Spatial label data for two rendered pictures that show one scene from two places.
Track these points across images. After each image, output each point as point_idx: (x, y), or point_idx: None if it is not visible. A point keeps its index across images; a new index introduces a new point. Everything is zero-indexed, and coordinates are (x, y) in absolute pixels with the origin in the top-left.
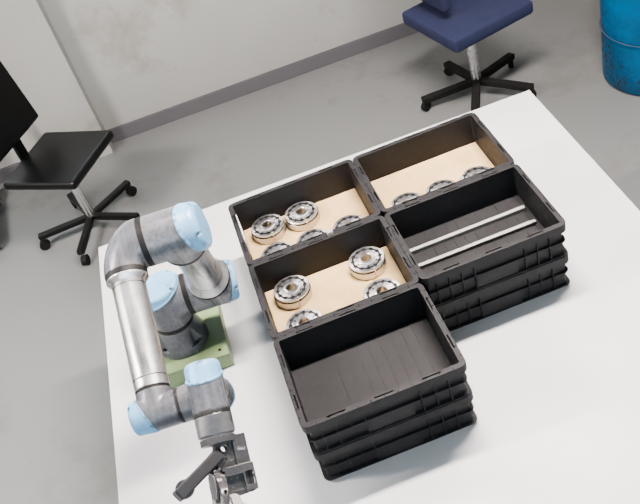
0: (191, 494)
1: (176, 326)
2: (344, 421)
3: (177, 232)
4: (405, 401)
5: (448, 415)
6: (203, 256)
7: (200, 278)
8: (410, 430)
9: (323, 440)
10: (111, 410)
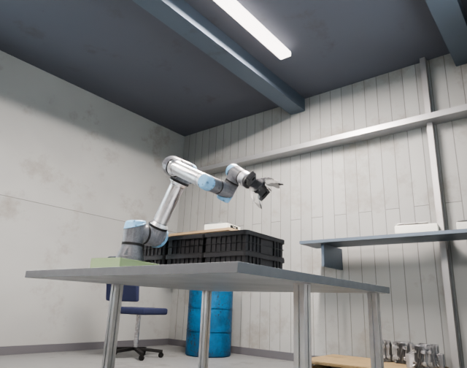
0: (255, 177)
1: (140, 241)
2: (255, 239)
3: (192, 164)
4: (269, 246)
5: (277, 267)
6: (182, 193)
7: (171, 208)
8: (268, 265)
9: (248, 244)
10: (100, 267)
